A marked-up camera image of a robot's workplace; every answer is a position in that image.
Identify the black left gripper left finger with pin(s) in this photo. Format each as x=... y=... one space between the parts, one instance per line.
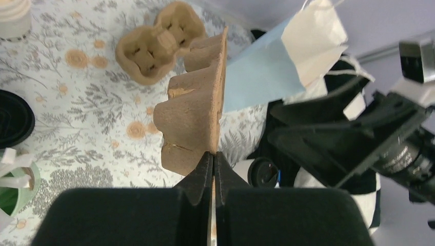
x=194 y=224

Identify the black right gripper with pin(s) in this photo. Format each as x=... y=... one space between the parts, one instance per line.
x=388 y=138

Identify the stack of black lids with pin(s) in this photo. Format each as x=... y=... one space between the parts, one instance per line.
x=17 y=120

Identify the light blue paper bag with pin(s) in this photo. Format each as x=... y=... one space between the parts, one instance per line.
x=289 y=62

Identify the brown cardboard cup carrier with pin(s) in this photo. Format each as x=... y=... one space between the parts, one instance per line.
x=189 y=119
x=148 y=53

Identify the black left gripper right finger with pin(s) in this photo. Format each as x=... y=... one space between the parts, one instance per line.
x=233 y=211

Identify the green cup holder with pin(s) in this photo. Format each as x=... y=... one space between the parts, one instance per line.
x=14 y=199

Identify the stack of white paper cups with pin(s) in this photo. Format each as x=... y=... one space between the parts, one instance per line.
x=16 y=20

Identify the black white checkered blanket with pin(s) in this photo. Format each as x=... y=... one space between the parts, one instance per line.
x=322 y=160

